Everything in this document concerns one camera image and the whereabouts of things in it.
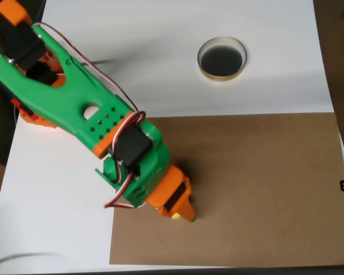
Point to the orange gripper black servo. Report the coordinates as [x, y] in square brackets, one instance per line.
[175, 197]

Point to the small yellow plastic knob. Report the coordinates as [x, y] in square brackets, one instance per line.
[176, 216]

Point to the green orange robot arm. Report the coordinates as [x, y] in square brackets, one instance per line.
[74, 94]

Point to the orange robot base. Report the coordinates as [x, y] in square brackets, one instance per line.
[37, 123]

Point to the round dish gold rim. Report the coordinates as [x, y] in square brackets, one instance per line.
[220, 61]

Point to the brown rectangular board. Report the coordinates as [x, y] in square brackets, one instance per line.
[261, 186]

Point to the small black tag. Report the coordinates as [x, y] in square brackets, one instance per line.
[343, 185]

